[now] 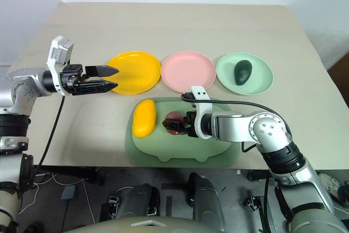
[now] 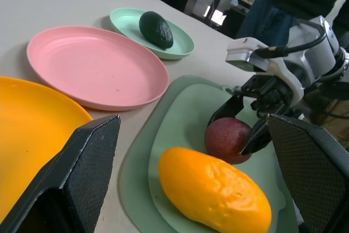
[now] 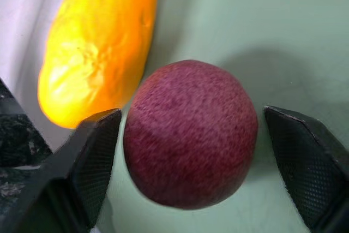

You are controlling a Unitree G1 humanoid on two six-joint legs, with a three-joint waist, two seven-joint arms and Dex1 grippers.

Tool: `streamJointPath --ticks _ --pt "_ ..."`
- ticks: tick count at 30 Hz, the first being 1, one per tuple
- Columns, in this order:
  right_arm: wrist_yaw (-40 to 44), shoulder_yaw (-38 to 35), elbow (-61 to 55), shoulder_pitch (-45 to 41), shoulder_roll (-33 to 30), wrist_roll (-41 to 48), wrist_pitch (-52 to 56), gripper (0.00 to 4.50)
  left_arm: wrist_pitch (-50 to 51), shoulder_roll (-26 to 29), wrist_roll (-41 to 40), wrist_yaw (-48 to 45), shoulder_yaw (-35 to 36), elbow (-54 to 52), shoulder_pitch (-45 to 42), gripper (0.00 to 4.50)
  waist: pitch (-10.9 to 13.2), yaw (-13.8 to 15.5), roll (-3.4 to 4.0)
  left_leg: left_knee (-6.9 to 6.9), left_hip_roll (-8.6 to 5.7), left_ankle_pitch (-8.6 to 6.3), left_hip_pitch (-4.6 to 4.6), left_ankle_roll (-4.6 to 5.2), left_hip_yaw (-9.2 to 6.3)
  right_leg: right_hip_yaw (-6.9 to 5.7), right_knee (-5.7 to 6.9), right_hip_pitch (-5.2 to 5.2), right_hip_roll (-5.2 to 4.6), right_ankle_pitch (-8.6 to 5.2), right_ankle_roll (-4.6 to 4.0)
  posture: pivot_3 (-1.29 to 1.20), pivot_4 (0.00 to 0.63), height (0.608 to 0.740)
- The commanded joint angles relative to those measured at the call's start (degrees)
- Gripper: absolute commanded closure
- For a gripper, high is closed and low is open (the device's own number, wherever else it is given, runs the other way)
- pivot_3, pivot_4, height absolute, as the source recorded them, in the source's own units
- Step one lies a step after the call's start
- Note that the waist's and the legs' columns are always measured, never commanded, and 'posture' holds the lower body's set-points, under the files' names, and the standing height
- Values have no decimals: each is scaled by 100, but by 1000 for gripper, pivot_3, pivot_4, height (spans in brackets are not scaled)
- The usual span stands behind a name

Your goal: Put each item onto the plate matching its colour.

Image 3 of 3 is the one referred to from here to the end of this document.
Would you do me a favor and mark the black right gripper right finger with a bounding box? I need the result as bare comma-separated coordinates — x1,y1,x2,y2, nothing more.
264,105,349,233

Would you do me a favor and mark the dark speckled block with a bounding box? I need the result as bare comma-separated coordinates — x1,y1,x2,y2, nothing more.
0,77,54,212

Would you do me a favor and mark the red apple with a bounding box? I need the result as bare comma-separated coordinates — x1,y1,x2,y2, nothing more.
123,59,259,211

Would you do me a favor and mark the yellow orange mango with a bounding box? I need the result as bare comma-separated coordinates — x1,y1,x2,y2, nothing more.
37,0,159,130

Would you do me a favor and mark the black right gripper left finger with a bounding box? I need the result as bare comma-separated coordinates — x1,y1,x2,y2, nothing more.
0,108,122,233

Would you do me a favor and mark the pale green plate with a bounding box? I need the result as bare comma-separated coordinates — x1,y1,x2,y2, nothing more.
97,0,349,233

